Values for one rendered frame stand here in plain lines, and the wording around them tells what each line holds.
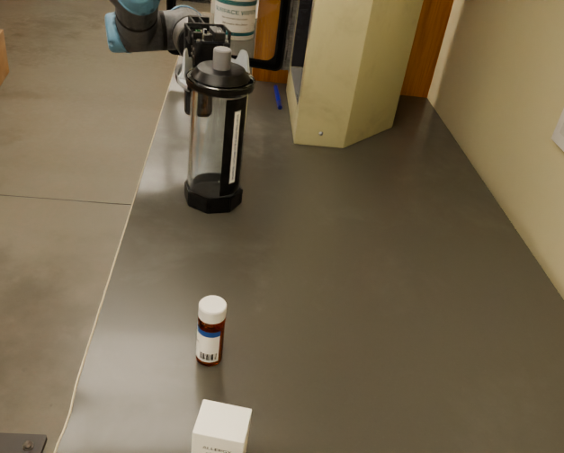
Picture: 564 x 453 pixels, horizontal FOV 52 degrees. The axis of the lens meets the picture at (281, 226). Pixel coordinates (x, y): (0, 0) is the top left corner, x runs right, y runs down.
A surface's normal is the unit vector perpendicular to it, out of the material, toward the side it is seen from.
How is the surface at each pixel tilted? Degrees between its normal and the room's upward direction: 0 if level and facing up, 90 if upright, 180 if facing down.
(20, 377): 0
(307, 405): 0
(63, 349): 0
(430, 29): 90
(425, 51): 90
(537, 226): 90
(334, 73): 90
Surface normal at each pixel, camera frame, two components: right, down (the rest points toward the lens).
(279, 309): 0.12, -0.82
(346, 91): 0.05, 0.56
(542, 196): -0.99, -0.07
